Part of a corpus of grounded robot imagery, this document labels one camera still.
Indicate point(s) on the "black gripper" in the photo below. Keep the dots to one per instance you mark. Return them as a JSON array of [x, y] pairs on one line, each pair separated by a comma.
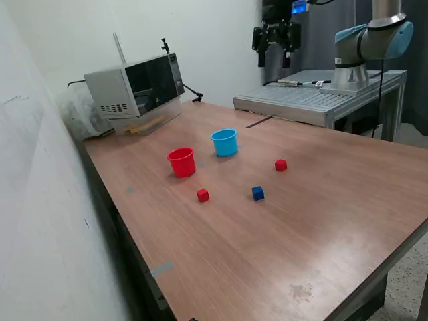
[[277, 20]]

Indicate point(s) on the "red cube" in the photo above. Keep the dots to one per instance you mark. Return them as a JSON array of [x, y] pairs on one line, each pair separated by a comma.
[[203, 195], [281, 165]]

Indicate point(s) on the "blue cube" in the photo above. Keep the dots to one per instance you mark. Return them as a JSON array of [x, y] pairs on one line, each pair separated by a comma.
[[258, 194]]

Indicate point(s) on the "grey blue UR5e robot arm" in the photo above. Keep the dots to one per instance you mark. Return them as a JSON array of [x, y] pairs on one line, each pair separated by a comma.
[[351, 47]]

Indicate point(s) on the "white warning tag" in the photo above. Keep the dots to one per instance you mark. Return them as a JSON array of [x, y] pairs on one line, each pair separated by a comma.
[[319, 83]]

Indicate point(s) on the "aluminium profile robot stand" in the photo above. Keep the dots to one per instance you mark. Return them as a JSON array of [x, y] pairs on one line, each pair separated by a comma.
[[301, 103]]

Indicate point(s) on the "blue plastic cup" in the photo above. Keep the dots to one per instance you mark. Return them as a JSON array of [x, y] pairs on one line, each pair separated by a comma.
[[225, 145]]

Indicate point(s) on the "clear plastic box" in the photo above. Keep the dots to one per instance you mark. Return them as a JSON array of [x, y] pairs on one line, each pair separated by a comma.
[[167, 113]]

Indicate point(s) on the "red plastic cup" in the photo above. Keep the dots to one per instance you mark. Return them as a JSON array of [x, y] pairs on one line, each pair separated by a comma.
[[182, 165]]

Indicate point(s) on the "yellow wooden sticks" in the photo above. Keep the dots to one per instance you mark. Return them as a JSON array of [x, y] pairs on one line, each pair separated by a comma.
[[143, 126]]

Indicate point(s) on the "thin metal rod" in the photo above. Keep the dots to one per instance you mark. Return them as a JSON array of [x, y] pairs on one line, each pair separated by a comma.
[[119, 48]]

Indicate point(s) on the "silver microwave oven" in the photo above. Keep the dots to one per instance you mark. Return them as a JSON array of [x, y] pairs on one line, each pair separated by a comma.
[[110, 90]]

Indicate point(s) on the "crumpled clear plastic bag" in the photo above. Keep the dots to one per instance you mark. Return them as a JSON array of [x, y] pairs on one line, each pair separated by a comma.
[[80, 117]]

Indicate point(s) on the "long grey-blue tape strip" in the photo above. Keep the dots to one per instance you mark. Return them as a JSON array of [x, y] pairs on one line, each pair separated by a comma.
[[162, 269]]

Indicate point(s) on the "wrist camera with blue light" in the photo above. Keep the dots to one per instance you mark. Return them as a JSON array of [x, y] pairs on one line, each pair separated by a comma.
[[299, 6]]

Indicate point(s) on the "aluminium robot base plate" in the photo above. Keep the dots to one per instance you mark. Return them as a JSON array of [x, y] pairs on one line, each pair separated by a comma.
[[351, 89]]

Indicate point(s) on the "small black camera mount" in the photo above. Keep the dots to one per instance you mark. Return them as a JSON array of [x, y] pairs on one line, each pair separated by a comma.
[[164, 45]]

